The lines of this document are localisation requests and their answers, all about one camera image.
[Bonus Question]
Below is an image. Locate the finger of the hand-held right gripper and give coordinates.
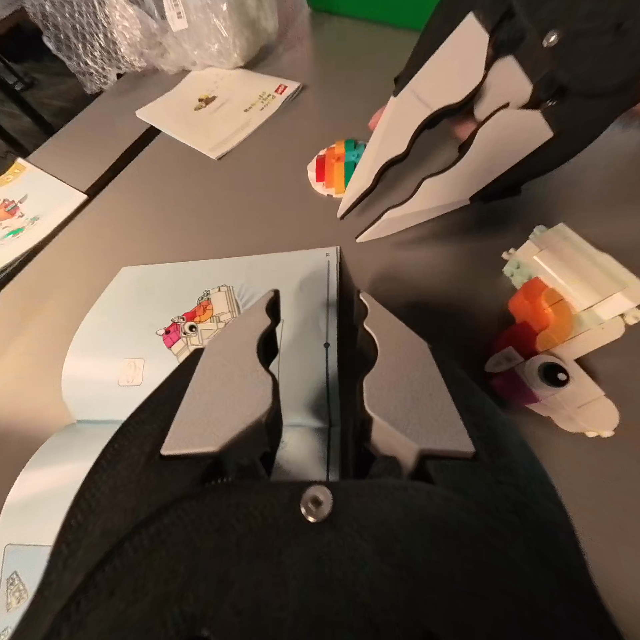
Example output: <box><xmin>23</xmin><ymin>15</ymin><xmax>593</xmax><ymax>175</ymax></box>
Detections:
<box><xmin>355</xmin><ymin>106</ymin><xmax>554</xmax><ymax>244</ymax></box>
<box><xmin>336</xmin><ymin>11</ymin><xmax>534</xmax><ymax>220</ymax></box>

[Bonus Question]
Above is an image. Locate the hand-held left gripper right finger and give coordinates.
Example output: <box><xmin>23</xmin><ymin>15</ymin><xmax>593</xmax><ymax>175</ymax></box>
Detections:
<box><xmin>356</xmin><ymin>291</ymin><xmax>477</xmax><ymax>478</ymax></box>

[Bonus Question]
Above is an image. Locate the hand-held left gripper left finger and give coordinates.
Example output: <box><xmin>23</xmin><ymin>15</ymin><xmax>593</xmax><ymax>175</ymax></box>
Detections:
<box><xmin>160</xmin><ymin>289</ymin><xmax>285</xmax><ymax>482</ymax></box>

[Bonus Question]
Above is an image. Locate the rainbow lego piece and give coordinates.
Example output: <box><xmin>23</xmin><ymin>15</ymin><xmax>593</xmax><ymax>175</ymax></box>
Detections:
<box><xmin>306</xmin><ymin>139</ymin><xmax>372</xmax><ymax>197</ymax></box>

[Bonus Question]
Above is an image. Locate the light blue instruction booklet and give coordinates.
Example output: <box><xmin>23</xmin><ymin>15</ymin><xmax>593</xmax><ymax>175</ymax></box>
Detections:
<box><xmin>0</xmin><ymin>245</ymin><xmax>342</xmax><ymax>640</ymax></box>

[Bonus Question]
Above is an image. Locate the white lego unicorn model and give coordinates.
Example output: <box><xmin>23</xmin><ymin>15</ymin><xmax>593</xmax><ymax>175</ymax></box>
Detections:
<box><xmin>484</xmin><ymin>222</ymin><xmax>640</xmax><ymax>439</ymax></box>

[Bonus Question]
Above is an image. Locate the person's right hand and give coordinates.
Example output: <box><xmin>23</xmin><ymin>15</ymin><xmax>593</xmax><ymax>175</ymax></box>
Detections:
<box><xmin>368</xmin><ymin>102</ymin><xmax>483</xmax><ymax>144</ymax></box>

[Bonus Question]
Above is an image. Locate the green plastic bin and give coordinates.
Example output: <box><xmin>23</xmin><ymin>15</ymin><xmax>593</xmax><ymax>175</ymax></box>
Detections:
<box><xmin>307</xmin><ymin>0</ymin><xmax>441</xmax><ymax>33</ymax></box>

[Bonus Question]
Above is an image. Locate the closed white booklet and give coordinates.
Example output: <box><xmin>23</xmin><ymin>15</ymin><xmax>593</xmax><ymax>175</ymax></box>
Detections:
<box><xmin>135</xmin><ymin>67</ymin><xmax>304</xmax><ymax>161</ymax></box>

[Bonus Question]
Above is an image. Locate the booklet with colourful cover picture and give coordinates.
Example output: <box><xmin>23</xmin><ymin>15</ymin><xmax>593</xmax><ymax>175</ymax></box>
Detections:
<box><xmin>0</xmin><ymin>157</ymin><xmax>90</xmax><ymax>287</ymax></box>

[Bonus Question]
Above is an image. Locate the clear bubble wrap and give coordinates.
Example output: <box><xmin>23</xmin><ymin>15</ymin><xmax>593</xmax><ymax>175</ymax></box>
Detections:
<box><xmin>22</xmin><ymin>0</ymin><xmax>279</xmax><ymax>95</ymax></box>

